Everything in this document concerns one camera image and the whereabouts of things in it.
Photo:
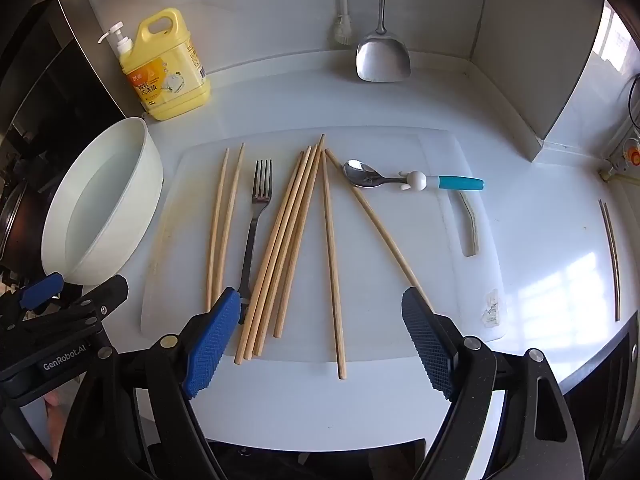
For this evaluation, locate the hanging metal spatula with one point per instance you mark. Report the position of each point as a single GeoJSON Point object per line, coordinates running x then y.
{"type": "Point", "coordinates": [382, 60]}

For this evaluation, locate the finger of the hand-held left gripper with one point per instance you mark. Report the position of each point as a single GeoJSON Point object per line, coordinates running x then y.
{"type": "Point", "coordinates": [107, 292]}
{"type": "Point", "coordinates": [40, 290]}

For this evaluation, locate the white bowl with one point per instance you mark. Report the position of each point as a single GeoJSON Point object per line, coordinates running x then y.
{"type": "Point", "coordinates": [100, 210]}

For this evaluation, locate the thin brown rod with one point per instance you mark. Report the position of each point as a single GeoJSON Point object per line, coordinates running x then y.
{"type": "Point", "coordinates": [609, 245]}
{"type": "Point", "coordinates": [614, 250]}

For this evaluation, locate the black range hood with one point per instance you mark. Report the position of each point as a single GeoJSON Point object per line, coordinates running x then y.
{"type": "Point", "coordinates": [65, 70]}

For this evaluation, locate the white dish brush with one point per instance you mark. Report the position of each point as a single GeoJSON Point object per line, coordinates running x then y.
{"type": "Point", "coordinates": [342, 30]}

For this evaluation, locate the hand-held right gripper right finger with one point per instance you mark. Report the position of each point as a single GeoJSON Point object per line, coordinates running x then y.
{"type": "Point", "coordinates": [427, 345]}

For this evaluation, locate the window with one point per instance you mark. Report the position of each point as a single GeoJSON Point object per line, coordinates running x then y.
{"type": "Point", "coordinates": [617, 45]}

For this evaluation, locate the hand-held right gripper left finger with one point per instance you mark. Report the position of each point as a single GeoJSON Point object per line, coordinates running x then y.
{"type": "Point", "coordinates": [210, 345]}

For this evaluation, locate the black cooking pot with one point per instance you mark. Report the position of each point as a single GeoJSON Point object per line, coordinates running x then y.
{"type": "Point", "coordinates": [20, 220]}

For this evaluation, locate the translucent white cutting board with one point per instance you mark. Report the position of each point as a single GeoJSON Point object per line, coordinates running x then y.
{"type": "Point", "coordinates": [420, 240]}

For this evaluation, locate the person's left hand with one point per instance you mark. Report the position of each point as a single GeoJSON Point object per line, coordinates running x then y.
{"type": "Point", "coordinates": [37, 467]}

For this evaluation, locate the yellow detergent jug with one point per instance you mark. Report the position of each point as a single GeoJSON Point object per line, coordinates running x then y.
{"type": "Point", "coordinates": [165, 75]}

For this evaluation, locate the metal fork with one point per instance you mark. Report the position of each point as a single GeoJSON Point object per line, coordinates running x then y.
{"type": "Point", "coordinates": [252, 232]}

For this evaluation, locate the wall power socket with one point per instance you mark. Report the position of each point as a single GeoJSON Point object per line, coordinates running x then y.
{"type": "Point", "coordinates": [625, 160]}

